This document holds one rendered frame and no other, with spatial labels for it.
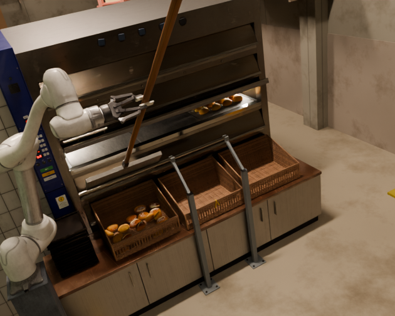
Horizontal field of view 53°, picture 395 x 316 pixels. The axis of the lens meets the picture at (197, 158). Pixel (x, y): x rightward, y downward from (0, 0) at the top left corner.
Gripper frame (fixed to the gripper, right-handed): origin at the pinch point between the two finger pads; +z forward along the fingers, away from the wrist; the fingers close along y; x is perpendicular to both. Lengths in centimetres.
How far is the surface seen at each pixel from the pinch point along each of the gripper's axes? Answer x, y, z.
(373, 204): -167, 112, 227
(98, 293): -151, 70, -45
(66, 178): -147, -18, -35
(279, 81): -341, -98, 332
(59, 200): -154, -6, -45
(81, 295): -148, 66, -56
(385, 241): -135, 139, 190
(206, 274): -164, 96, 38
